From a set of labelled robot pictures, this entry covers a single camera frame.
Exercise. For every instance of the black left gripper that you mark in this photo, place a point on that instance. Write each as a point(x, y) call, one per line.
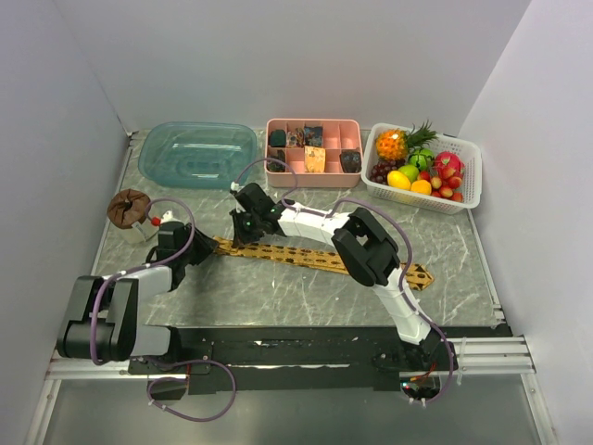
point(206, 244)

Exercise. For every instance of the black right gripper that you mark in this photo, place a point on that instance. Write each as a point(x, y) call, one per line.
point(242, 238)

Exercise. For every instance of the yellow beetle print tie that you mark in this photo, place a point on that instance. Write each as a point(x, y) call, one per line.
point(417, 275)

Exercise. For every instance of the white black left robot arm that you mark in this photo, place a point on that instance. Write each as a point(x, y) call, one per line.
point(101, 322)

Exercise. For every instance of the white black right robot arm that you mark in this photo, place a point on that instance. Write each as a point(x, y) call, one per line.
point(369, 253)

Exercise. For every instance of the black rolled tie left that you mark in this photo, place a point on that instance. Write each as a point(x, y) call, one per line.
point(277, 160)

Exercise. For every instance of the teal transparent plastic tub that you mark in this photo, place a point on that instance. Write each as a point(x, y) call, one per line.
point(197, 155)

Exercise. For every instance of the brown white rolled cloth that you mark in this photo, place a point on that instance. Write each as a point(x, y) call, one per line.
point(126, 211)

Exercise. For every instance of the dark green rolled tie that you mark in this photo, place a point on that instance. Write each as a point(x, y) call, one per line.
point(277, 138)

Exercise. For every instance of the yellow rolled tie in box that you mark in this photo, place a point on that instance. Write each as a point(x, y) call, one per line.
point(314, 159)

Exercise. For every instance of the multicolour patterned rolled tie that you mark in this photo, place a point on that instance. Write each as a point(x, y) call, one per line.
point(295, 138)

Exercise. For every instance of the pink divided organizer box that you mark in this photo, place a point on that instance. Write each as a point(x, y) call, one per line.
point(337, 135)

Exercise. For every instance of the blue patterned rolled tie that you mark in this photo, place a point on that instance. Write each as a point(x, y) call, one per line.
point(313, 136)

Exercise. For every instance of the dark rolled tie right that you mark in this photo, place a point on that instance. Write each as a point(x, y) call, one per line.
point(350, 161)

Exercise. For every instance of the purple toy grapes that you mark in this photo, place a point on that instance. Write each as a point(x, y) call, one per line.
point(382, 168)

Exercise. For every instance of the yellow toy mango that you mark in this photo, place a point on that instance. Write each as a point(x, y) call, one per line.
point(398, 180)

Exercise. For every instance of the orange toy pineapple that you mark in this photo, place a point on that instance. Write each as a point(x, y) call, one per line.
point(397, 144)

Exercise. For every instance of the lime green toy fruit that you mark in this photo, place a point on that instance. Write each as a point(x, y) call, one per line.
point(410, 171)

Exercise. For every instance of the orange toy fruit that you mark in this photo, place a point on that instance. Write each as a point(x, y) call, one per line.
point(421, 187)

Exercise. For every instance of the pink toy dragon fruit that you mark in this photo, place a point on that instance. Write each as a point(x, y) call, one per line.
point(448, 164)

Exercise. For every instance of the white plastic fruit basket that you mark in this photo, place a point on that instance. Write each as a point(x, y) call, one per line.
point(448, 196)

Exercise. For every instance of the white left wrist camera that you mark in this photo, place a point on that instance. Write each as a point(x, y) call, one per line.
point(167, 217)

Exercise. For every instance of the black aluminium mounting rail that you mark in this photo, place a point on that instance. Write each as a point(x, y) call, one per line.
point(207, 360)

